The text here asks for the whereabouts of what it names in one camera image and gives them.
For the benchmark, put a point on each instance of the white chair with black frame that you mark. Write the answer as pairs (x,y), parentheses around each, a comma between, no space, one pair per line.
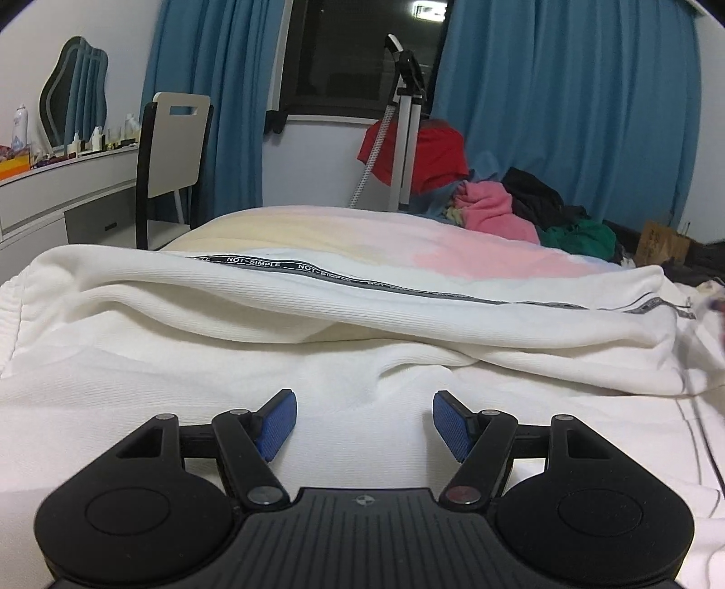
(170,153)

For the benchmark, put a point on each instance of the white dressing table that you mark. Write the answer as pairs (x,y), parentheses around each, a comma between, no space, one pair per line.
(62,190)

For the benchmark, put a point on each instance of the black garment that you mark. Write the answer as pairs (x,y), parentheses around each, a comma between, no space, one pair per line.
(538,198)

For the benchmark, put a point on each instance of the pink garment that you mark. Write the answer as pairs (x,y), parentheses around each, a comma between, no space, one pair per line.
(493,210)

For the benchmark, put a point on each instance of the cardboard box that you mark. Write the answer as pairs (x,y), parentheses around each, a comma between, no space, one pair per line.
(662,242)

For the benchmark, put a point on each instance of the green garment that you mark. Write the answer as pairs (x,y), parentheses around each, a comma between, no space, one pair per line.
(583,238)

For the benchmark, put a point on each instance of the blue curtain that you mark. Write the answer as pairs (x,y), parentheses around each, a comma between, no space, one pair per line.
(212,102)
(572,96)

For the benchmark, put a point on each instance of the white pants with black stripe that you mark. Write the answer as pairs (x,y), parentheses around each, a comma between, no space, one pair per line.
(317,345)

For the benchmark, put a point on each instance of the pastel bed sheet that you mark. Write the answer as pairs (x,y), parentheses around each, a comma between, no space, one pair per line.
(362,240)

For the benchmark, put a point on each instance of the red garment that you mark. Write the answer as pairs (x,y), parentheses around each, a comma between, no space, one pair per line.
(439,154)

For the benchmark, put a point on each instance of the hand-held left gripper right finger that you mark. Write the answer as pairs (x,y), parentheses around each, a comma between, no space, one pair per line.
(449,422)

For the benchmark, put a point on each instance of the orange box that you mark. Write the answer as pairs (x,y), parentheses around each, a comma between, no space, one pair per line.
(12,164)

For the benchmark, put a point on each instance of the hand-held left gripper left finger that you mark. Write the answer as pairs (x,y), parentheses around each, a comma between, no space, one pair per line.
(279,422)

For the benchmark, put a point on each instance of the row of small bottles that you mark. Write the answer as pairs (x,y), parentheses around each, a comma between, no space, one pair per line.
(96,139)

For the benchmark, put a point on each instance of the wavy frame mirror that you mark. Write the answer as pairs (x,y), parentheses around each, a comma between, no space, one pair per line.
(73,93)

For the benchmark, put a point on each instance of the dark window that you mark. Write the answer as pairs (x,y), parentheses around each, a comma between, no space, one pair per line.
(362,54)

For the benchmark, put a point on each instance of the garment steamer stand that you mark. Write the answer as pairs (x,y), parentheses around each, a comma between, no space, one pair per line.
(403,124)

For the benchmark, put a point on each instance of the white spray can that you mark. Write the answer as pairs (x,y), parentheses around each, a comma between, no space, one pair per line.
(20,127)

